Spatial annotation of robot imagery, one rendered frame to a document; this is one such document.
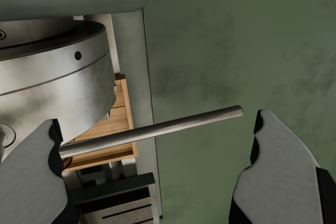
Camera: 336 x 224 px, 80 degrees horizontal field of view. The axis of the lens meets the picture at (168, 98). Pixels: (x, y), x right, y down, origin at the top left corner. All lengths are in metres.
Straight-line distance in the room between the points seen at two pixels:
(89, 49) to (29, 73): 0.08
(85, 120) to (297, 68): 2.14
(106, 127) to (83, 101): 0.40
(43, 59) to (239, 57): 1.68
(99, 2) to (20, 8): 0.07
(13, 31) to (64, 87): 0.08
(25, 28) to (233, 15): 1.53
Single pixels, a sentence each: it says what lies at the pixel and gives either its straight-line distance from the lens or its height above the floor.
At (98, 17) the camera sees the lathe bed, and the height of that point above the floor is 0.86.
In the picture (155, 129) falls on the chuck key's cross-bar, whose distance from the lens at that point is 0.19.
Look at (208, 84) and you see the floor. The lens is 1.78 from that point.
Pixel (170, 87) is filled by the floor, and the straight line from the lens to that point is 1.66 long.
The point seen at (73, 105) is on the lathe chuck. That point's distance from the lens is 0.29.
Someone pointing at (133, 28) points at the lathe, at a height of 0.54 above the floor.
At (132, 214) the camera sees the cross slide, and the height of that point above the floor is 0.97.
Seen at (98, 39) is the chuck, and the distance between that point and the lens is 0.32.
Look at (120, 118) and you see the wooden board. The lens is 0.67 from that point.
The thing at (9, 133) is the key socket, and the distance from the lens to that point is 0.29.
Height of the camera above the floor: 1.45
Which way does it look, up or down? 58 degrees down
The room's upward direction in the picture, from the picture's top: 151 degrees clockwise
